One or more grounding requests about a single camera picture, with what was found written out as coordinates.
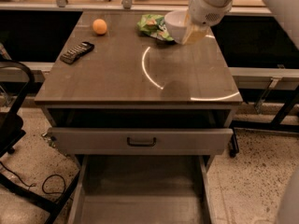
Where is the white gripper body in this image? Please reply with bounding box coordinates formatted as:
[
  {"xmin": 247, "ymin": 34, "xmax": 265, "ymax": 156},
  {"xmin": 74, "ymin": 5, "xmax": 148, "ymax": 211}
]
[{"xmin": 188, "ymin": 0, "xmax": 232, "ymax": 27}]

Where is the white ceramic bowl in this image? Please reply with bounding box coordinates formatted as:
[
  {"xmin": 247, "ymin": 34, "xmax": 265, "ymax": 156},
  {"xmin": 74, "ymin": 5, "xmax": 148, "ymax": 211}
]
[{"xmin": 164, "ymin": 10, "xmax": 187, "ymax": 45}]

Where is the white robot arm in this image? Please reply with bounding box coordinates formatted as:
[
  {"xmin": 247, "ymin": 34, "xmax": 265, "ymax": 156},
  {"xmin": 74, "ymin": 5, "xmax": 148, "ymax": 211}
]
[{"xmin": 183, "ymin": 0, "xmax": 299, "ymax": 224}]

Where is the dark rxbar chocolate bar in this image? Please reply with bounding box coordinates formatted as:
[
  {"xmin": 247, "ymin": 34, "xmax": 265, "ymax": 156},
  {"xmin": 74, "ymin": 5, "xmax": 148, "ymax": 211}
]
[{"xmin": 60, "ymin": 42, "xmax": 94, "ymax": 64}]

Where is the green chip bag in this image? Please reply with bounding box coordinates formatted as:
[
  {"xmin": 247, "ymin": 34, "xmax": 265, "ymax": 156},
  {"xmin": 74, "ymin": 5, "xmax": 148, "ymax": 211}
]
[{"xmin": 137, "ymin": 14, "xmax": 174, "ymax": 42}]

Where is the orange fruit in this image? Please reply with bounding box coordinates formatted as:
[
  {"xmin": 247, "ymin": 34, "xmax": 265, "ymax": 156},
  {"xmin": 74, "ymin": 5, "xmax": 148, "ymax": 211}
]
[{"xmin": 93, "ymin": 19, "xmax": 107, "ymax": 35}]

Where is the grey cabinet with drawers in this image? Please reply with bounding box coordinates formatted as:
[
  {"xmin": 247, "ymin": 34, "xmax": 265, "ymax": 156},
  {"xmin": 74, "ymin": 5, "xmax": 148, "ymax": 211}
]
[{"xmin": 34, "ymin": 10, "xmax": 243, "ymax": 224}]

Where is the grey upper drawer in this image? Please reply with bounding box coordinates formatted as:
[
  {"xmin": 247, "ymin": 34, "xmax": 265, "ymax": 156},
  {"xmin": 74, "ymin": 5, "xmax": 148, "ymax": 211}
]
[{"xmin": 49, "ymin": 128, "xmax": 233, "ymax": 155}]

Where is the open lower drawer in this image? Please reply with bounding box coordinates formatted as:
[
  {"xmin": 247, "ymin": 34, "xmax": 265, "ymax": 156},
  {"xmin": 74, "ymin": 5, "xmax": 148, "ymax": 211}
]
[{"xmin": 67, "ymin": 156, "xmax": 216, "ymax": 224}]

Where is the black stand frame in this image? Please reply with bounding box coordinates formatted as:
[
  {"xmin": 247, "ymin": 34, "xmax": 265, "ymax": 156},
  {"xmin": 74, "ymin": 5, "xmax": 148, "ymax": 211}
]
[{"xmin": 229, "ymin": 87, "xmax": 299, "ymax": 158}]

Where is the black floor cable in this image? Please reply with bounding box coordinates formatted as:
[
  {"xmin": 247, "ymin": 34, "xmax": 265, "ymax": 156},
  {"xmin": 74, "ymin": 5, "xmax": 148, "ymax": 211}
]
[{"xmin": 0, "ymin": 161, "xmax": 67, "ymax": 196}]

